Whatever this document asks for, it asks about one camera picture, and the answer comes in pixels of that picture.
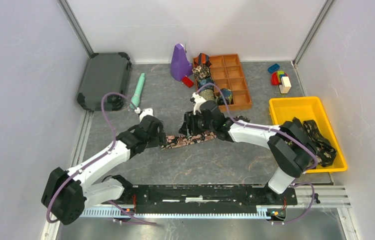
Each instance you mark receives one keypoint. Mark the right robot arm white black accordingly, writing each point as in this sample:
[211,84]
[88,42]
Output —
[290,146]

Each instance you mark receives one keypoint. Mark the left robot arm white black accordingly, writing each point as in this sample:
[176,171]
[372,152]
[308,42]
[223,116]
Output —
[69,192]

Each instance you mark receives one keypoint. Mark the rolled blue patterned tie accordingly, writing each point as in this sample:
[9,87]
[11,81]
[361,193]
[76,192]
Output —
[205,84]

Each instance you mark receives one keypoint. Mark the dark paisley ties in bin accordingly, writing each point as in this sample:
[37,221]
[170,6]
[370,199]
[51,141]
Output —
[325,152]

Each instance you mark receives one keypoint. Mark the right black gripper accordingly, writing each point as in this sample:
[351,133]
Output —
[189,123]

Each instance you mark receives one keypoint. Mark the yellow plastic bin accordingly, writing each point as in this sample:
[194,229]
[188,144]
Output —
[308,108]

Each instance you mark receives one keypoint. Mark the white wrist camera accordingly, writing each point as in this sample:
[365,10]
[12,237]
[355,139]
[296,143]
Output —
[197,100]
[144,112]

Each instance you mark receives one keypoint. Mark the rolled olive patterned tie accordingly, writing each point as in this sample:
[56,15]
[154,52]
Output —
[208,95]

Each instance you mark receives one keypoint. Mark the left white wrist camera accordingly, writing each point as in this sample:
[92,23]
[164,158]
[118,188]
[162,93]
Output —
[144,112]

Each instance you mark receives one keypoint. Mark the dark green suitcase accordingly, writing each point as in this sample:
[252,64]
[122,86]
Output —
[104,73]

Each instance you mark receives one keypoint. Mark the black pink rose tie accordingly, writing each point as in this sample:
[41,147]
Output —
[180,140]

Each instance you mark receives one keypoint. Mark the mint green flashlight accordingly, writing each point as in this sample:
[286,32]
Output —
[135,100]

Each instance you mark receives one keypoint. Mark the blue toy brick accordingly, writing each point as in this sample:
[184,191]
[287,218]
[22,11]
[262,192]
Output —
[273,68]

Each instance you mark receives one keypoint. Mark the rolled brown floral tie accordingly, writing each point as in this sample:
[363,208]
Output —
[201,71]

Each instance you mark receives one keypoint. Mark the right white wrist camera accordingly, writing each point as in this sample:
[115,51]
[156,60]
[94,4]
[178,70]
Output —
[197,100]

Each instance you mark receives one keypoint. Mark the rolled navy gold tie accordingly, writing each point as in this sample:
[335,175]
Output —
[226,96]

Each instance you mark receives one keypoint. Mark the rolled orange black tie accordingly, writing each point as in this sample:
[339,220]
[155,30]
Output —
[202,59]

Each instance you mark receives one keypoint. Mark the purple metronome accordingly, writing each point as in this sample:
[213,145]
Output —
[180,66]

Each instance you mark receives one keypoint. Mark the small red block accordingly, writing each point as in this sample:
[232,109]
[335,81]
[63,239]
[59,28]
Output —
[187,82]

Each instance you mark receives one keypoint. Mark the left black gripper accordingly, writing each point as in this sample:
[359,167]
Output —
[159,137]

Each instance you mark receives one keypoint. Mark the colourful toy block stack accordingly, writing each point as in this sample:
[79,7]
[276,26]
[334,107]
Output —
[282,81]

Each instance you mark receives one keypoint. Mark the aluminium rail frame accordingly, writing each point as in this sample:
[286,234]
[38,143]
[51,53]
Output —
[322,196]

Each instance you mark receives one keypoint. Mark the orange compartment tray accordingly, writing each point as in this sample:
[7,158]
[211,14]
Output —
[227,72]

